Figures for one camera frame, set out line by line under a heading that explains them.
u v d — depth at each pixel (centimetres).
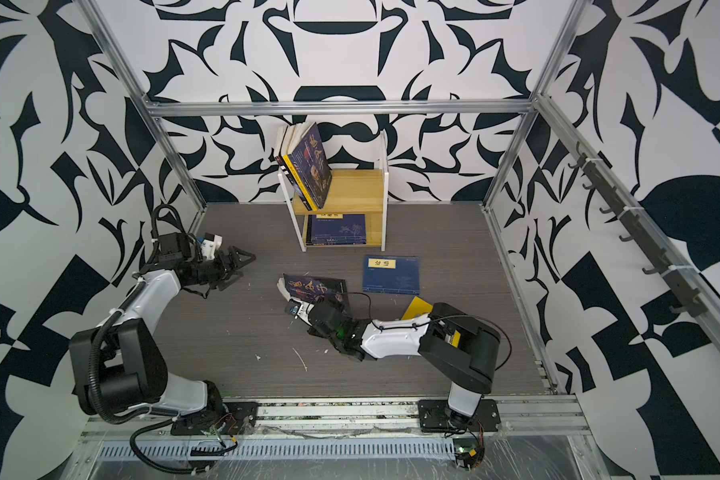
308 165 84
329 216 105
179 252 69
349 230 102
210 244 81
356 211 92
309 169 85
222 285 82
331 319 64
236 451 70
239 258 78
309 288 91
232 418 73
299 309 72
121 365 43
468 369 44
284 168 78
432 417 74
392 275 99
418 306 92
